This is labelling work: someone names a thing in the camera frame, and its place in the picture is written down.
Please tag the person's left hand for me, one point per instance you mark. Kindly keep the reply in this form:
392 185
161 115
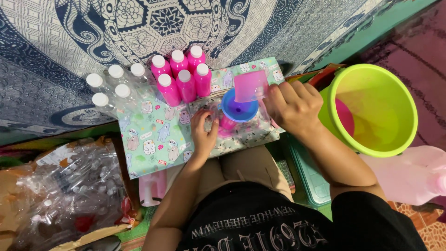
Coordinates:
202 137

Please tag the lime green plastic bucket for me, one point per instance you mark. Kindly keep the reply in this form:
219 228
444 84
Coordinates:
379 108

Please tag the large pale pink jug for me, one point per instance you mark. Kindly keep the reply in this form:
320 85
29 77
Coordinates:
407 174

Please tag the person's beige shorts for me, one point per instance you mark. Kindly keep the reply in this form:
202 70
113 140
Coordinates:
244 164

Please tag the empty clear white-capped bottle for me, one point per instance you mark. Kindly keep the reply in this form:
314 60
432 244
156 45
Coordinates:
101 100
116 72
96 82
123 91
138 70

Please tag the blue white patterned cloth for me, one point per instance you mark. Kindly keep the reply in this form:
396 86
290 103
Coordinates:
52 41

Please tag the group of pink filled bottles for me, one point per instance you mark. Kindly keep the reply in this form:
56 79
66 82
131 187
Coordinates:
184 82

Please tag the maroon patterned rug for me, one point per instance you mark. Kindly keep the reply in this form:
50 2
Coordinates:
418 52

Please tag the pink bottle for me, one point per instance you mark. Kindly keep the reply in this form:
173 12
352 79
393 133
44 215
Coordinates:
227 123

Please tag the pink plastic stand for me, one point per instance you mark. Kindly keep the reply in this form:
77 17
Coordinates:
151 188

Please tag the green cartoon animal print box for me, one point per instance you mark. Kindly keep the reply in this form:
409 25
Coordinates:
153 139

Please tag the brown cardboard carton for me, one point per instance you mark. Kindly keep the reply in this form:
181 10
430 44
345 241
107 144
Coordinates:
7 195

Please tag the plastic bag of empty bottles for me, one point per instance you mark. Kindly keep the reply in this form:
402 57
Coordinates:
69 195

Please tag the teal plastic container lid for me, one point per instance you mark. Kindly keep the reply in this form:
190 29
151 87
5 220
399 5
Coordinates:
310 177

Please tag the person's right hand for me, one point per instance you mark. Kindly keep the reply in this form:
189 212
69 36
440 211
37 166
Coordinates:
299 106

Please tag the colourful woven mat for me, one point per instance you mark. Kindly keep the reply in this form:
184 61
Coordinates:
322 75

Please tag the clear cup with pink liquid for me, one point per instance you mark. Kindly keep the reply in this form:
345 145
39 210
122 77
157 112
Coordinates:
249 86

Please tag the person's black printed shirt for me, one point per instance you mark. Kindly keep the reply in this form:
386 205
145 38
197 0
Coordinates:
261 223

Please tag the blue plastic funnel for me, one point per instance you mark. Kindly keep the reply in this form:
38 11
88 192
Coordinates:
238 108

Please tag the black rounded object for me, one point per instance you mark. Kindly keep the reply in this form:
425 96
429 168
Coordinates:
101 244

